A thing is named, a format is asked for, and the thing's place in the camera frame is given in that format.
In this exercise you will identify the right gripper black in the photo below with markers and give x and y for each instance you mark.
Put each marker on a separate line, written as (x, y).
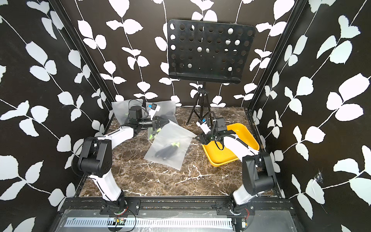
(203, 137)

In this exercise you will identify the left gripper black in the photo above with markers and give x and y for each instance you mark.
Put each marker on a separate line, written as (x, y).
(155, 124)

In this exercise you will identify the clear zip-top bag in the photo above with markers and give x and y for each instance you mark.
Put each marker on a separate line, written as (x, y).
(121, 109)
(167, 111)

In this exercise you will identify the stack of clear zip-top bags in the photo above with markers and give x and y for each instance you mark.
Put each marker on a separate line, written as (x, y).
(170, 133)

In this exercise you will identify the clear zip-top bag top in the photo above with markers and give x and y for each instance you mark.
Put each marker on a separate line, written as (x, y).
(121, 109)

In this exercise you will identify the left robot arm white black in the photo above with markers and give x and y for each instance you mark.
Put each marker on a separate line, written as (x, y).
(96, 156)

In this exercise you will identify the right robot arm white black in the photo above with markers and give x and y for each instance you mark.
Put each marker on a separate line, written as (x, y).
(258, 173)

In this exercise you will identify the yellow plastic tray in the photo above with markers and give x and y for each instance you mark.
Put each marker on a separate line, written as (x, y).
(220, 157)

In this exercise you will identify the black perforated music stand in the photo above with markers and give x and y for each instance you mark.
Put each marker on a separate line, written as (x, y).
(207, 52)

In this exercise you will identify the white perforated strip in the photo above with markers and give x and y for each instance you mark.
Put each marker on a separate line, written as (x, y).
(129, 223)

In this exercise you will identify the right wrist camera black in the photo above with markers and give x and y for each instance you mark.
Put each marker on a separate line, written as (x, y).
(214, 125)

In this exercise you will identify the black front mounting rail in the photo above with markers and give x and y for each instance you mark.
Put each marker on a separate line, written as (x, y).
(223, 205)

